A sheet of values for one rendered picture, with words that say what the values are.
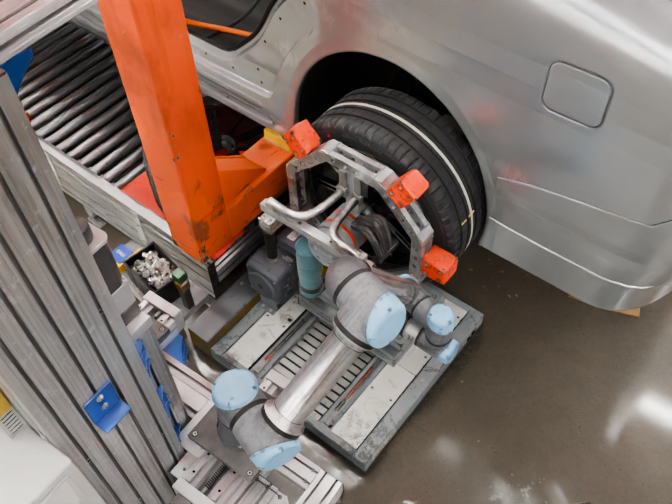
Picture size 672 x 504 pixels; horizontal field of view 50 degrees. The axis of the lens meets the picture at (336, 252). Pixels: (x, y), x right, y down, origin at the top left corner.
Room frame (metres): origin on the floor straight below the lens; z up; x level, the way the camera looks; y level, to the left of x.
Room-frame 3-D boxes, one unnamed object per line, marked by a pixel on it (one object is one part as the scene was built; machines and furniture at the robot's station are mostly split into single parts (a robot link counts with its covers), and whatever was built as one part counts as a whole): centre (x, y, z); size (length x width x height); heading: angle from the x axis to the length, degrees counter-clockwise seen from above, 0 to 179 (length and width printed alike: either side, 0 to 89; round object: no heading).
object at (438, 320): (1.08, -0.27, 0.95); 0.11 x 0.08 x 0.11; 35
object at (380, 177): (1.54, -0.07, 0.85); 0.54 x 0.07 x 0.54; 50
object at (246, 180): (2.00, 0.28, 0.69); 0.52 x 0.17 x 0.35; 140
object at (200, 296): (1.62, 0.69, 0.44); 0.43 x 0.17 x 0.03; 50
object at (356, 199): (1.38, -0.07, 1.03); 0.19 x 0.18 x 0.11; 140
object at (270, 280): (1.83, 0.17, 0.26); 0.42 x 0.18 x 0.35; 140
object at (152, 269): (1.60, 0.66, 0.51); 0.20 x 0.14 x 0.13; 42
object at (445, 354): (1.06, -0.28, 0.85); 0.11 x 0.08 x 0.09; 50
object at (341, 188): (1.51, 0.08, 1.03); 0.19 x 0.18 x 0.11; 140
